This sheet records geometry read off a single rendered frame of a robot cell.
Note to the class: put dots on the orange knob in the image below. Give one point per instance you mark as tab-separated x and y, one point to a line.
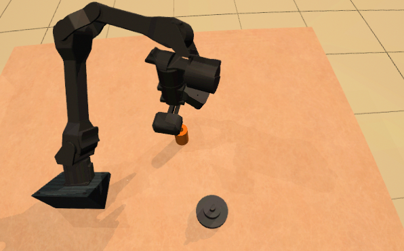
182	138

